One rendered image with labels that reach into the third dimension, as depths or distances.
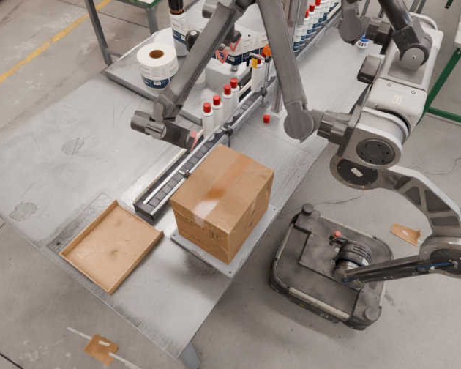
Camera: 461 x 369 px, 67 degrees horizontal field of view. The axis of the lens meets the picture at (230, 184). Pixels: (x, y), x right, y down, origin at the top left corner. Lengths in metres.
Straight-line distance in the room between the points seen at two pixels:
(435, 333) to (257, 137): 1.53
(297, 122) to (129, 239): 0.86
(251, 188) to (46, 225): 0.88
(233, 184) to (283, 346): 1.20
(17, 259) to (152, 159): 1.30
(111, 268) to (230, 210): 0.54
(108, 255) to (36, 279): 1.12
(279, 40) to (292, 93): 0.14
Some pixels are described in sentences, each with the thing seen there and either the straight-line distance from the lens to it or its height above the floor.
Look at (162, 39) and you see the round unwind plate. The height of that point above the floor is 0.89.
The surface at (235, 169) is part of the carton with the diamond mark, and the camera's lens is 1.24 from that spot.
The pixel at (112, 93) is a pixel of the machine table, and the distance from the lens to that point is 2.06.
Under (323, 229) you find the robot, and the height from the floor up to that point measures 0.24.
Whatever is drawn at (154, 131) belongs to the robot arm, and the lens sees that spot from 1.11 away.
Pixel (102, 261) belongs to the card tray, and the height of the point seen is 0.83.
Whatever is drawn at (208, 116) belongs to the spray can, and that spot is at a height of 1.04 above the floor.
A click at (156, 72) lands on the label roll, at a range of 1.87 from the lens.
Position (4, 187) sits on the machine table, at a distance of 1.84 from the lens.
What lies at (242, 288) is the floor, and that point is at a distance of 2.22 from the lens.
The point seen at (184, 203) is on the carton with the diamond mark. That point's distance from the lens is 1.17.
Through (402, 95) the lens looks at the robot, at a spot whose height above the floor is 1.53.
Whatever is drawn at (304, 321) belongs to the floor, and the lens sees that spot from 2.21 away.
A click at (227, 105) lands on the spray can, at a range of 1.64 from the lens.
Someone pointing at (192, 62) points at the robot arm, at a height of 1.50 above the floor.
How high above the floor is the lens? 2.11
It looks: 55 degrees down
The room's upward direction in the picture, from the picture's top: 1 degrees clockwise
